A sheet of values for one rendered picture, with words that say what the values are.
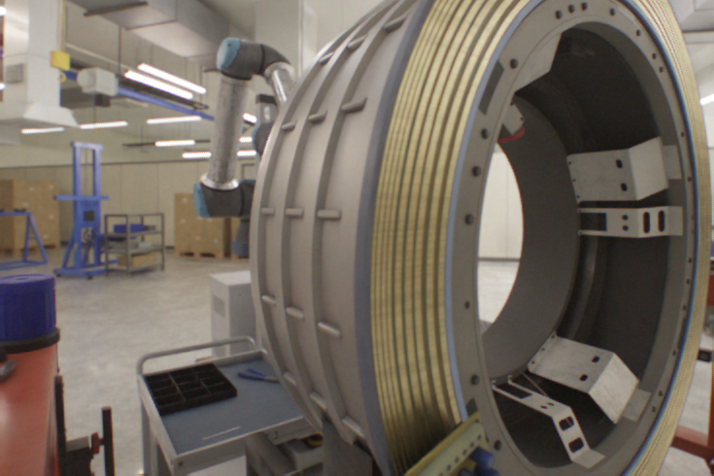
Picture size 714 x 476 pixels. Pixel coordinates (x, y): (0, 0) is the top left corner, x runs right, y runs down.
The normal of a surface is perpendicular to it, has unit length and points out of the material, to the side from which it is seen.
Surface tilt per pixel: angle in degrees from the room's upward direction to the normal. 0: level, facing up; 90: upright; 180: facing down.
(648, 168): 104
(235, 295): 90
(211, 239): 90
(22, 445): 0
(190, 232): 90
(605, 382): 61
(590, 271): 72
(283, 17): 90
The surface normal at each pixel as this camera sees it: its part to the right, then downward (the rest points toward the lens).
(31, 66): 0.97, 0.00
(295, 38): -0.26, 0.02
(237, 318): 0.58, 0.02
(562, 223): -0.81, 0.09
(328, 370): 0.11, 0.14
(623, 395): 0.29, -0.47
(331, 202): -0.80, -0.14
